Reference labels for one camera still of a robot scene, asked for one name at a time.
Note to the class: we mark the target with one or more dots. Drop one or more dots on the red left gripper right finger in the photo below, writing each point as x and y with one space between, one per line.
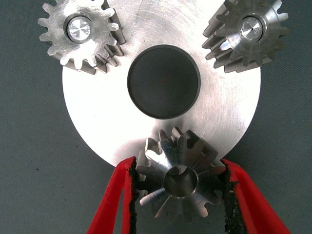
256 212

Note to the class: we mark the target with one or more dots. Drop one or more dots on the dark grey table cloth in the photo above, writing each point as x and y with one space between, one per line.
29 122

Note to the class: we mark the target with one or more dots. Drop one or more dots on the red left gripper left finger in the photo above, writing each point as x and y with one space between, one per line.
109 207

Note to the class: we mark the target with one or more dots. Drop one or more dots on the round metal carrier plate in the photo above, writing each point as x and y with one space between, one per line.
97 109

